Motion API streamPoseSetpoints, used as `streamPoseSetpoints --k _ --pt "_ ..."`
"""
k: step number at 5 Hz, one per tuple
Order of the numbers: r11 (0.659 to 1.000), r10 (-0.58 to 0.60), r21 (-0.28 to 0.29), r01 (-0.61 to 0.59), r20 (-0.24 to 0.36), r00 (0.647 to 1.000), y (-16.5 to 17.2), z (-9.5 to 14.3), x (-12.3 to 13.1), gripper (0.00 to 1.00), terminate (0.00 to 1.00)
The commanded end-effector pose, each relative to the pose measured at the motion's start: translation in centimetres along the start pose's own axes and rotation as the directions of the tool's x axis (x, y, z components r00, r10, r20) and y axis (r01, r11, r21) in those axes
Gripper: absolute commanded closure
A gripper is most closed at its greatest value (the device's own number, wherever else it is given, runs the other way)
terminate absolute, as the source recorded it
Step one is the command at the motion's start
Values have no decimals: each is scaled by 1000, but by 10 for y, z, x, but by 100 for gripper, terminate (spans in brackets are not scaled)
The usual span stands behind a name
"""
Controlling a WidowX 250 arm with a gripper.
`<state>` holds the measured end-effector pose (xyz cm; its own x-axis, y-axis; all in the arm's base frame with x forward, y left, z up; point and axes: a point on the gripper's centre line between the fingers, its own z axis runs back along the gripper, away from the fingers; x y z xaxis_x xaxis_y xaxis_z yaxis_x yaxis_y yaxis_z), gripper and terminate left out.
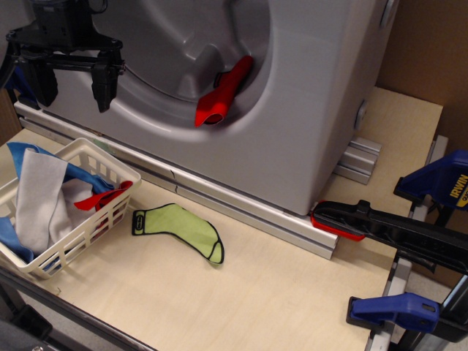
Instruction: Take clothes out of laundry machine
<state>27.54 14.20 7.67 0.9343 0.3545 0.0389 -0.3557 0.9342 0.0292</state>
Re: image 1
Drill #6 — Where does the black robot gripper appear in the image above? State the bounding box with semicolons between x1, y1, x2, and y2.
6;1;125;113

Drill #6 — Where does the red sock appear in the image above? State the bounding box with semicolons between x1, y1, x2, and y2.
74;181;133;211
195;56;254;128

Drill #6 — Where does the cream plastic laundry basket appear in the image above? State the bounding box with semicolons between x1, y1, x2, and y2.
1;138;141;279

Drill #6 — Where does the grey toy washing machine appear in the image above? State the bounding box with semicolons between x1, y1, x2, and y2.
47;1;398;215

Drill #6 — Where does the red sock in basket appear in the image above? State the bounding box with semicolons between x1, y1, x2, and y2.
74;181;133;211

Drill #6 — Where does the grey cloth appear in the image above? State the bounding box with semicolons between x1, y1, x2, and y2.
15;148;96;256

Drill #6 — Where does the green sock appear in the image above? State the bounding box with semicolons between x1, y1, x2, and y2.
132;203;224;265

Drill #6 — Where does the blue cloth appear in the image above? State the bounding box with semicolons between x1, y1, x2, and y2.
1;142;114;263

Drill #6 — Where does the black red bar clamp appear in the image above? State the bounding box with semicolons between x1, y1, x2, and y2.
311;200;467;275

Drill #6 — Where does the blue Irwin clamp upper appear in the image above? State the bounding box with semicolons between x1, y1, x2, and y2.
393;150;467;227

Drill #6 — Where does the blue clamp lower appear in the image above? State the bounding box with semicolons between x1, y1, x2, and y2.
345;292;468;344

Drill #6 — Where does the black metal table frame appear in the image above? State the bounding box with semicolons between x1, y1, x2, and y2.
1;267;152;350

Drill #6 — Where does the long aluminium rail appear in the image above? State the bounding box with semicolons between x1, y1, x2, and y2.
14;102;338;260

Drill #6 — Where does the short aluminium rail block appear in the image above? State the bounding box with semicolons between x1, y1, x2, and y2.
333;137;382;185

